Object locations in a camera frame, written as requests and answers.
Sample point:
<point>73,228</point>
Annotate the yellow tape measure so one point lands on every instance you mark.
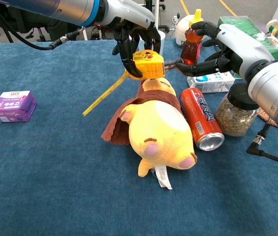
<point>151,67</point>

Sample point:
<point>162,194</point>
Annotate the blue table mat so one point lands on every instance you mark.
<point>55,172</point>

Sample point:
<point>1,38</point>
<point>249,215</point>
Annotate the round woven brown coaster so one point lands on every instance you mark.
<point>264,116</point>

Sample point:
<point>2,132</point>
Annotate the light blue plastic cup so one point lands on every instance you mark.
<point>163,39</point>

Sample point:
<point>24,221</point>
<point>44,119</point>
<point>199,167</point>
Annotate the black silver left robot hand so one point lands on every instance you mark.
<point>129,14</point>

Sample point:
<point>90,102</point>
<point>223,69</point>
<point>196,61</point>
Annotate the red soda can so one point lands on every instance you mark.
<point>200,118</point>

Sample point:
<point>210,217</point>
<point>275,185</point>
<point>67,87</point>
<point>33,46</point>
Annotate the clear jar black lid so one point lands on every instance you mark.
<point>234,120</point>

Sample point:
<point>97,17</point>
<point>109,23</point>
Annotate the green tissue pack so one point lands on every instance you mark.
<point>264,37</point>

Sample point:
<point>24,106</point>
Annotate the white blue milk carton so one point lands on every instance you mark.
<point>210,84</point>

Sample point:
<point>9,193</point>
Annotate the yellow plush toy brown hood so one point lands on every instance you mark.
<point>161,123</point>

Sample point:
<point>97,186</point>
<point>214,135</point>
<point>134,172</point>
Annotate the honey bear squeeze bottle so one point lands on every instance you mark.
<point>190,50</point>

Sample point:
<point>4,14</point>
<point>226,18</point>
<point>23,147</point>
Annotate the white upturned bowl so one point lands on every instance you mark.
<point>180,29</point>

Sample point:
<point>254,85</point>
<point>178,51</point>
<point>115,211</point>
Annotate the white vertical post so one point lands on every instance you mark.
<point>157,9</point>

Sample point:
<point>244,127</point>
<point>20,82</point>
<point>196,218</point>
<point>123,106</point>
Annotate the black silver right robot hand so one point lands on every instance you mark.
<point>239,46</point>

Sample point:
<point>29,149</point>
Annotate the seated person dark clothes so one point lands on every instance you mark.
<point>60,34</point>

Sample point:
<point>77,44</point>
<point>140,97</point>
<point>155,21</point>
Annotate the small purple carton box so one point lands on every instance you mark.
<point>13,108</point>

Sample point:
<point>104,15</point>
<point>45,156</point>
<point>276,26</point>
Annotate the white power strip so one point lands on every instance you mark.
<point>176,19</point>

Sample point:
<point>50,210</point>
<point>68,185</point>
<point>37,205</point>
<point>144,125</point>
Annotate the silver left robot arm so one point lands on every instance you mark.
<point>62,9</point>

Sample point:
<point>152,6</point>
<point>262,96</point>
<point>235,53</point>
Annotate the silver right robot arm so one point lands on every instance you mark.
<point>276,93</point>

